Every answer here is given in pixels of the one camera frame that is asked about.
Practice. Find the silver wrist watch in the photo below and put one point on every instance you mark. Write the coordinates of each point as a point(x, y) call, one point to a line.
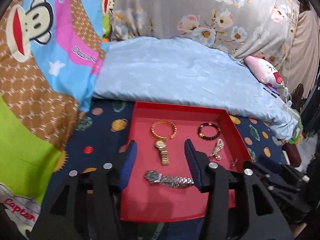
point(152, 175)

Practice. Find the dark metal chair back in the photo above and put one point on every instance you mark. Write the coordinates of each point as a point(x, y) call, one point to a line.
point(298, 95)

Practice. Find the gold bangle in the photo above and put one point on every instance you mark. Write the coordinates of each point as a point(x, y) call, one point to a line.
point(160, 122)

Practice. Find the navy planet print blanket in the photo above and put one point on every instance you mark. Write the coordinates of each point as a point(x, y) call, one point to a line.
point(100, 135)

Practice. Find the red cardboard box tray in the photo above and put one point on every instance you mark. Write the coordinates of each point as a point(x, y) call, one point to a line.
point(155, 200)

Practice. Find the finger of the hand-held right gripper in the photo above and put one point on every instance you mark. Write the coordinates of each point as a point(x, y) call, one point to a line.
point(268, 161)

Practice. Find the dark red chair seat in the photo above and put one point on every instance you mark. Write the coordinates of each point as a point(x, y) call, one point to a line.
point(292, 152)

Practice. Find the pink cartoon plush pillow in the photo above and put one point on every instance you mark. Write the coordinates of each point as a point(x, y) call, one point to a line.
point(260, 70)

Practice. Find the gold wrist watch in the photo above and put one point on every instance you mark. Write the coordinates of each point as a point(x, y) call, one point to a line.
point(165, 156)

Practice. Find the white charger adapter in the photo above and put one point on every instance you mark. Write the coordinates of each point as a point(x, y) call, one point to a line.
point(287, 93)

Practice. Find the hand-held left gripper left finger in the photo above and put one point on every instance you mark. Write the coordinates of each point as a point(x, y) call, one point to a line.
point(127, 165)

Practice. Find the beige curtain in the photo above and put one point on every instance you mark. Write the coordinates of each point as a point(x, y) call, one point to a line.
point(307, 42)

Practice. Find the colourful cartoon monkey blanket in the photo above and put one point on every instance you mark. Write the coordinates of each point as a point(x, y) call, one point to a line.
point(37, 80)

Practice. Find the grey floral blanket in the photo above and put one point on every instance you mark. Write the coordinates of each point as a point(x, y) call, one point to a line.
point(175, 12)

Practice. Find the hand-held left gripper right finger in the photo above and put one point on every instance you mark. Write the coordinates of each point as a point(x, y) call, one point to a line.
point(193, 165)

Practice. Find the light blue pillow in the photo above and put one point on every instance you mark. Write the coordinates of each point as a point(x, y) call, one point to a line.
point(187, 80)

